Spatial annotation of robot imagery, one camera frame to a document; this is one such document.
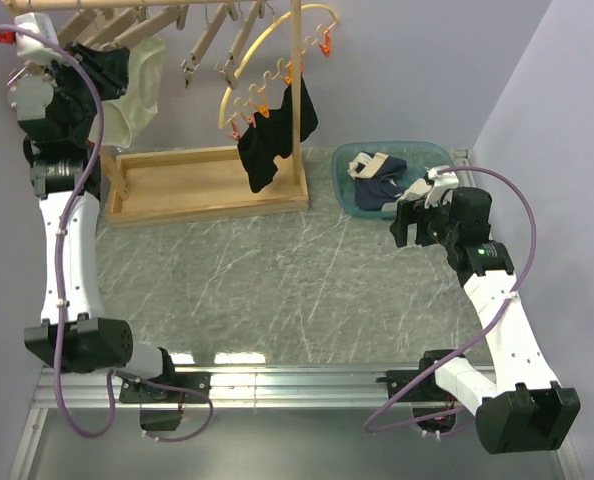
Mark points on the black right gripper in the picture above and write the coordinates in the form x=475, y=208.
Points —
x=414, y=212

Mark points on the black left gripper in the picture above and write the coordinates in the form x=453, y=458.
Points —
x=107, y=68

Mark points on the wooden rack right post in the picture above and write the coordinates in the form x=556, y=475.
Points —
x=296, y=88

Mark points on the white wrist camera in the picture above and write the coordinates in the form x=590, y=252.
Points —
x=442, y=180
x=32, y=37

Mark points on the teal plastic basin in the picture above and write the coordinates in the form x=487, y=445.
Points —
x=420, y=157

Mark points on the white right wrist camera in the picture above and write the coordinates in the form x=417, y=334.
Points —
x=442, y=180

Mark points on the wooden rack top bar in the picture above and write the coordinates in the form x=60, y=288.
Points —
x=23, y=6

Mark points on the navy underwear cream waistband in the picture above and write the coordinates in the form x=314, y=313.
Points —
x=375, y=179

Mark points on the grey and pink underwear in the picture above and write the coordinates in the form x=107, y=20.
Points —
x=417, y=190

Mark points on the beige hanging clip hanger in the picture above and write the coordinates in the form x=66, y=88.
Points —
x=191, y=63

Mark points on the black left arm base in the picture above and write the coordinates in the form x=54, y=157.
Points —
x=195, y=385

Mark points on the beige hanger far left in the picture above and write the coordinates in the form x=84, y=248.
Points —
x=82, y=24

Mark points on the beige hanger holding underwear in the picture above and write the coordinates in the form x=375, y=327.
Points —
x=125, y=30

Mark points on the cream white hanging underwear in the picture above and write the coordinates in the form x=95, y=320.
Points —
x=127, y=116

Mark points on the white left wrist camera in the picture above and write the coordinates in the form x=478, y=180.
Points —
x=32, y=37

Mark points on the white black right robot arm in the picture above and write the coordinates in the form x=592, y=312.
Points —
x=524, y=408

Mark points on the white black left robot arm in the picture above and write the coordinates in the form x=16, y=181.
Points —
x=62, y=116

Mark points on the wooden rack base tray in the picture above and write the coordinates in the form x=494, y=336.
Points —
x=198, y=184

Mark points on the aluminium mounting rail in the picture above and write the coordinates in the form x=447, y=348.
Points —
x=317, y=386

